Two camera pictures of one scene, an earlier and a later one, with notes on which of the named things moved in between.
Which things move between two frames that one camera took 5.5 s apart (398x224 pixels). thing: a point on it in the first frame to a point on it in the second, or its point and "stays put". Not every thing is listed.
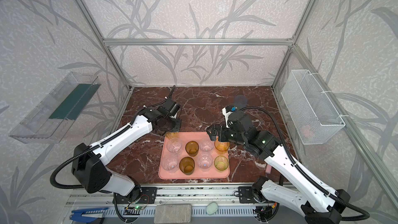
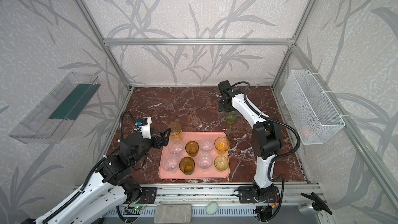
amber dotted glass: (192, 148) stays put
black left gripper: (171, 123) to (160, 139)
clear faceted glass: (174, 145) stays put
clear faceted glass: (206, 145) stays put
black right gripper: (219, 134) to (224, 106)
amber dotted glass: (187, 165) stays put
